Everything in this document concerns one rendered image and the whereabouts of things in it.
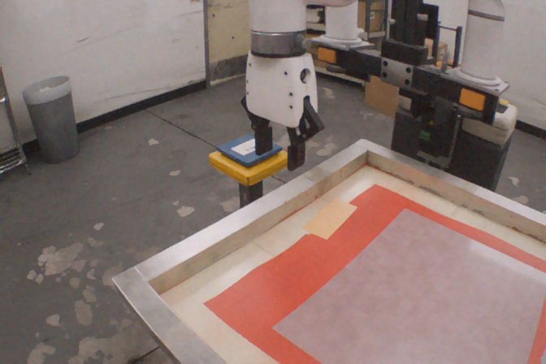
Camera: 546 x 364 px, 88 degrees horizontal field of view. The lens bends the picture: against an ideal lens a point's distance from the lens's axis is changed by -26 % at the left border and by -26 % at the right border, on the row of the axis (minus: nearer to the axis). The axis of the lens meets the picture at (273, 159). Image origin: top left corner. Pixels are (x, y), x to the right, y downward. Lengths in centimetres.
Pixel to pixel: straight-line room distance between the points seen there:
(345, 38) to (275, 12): 64
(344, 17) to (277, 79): 61
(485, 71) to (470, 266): 48
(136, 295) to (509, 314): 50
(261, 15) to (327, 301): 37
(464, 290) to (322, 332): 22
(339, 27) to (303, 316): 82
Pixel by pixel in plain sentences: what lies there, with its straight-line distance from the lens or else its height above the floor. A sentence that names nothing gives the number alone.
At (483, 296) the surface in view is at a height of 96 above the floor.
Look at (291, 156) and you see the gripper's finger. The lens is 52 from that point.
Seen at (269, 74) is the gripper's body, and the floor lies 120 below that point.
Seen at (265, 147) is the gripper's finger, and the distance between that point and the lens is 58.
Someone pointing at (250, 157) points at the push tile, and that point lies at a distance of 76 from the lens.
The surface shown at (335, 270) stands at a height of 96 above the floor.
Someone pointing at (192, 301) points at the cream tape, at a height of 96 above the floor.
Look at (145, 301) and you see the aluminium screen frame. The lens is 46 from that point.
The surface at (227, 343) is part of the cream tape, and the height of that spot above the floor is 96.
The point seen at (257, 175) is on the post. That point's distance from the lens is 75.
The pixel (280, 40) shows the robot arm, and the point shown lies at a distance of 46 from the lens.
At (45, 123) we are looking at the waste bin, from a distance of 311.
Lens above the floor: 133
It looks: 29 degrees down
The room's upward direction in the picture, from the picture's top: straight up
